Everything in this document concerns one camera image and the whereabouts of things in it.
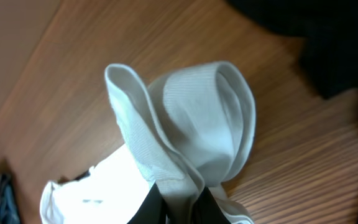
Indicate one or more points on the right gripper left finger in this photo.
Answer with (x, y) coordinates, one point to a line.
(153, 209)

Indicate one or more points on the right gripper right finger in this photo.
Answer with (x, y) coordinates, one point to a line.
(206, 210)

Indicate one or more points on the white t-shirt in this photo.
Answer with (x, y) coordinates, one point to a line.
(189, 129)

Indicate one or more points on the black garment at right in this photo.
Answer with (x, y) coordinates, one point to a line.
(304, 167)

